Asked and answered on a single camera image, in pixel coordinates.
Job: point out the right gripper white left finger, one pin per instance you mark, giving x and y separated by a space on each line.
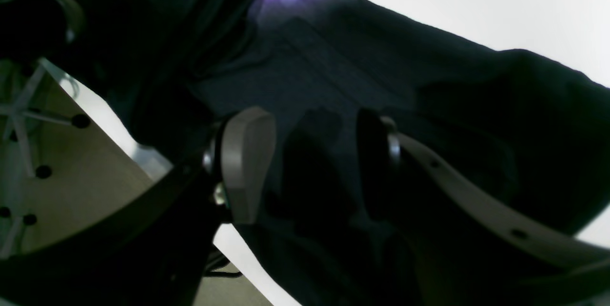
154 250

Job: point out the black T-shirt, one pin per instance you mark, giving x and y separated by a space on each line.
527 130

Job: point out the office chair base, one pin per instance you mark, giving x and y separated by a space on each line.
31 31

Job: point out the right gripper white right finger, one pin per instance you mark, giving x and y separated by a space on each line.
467 248

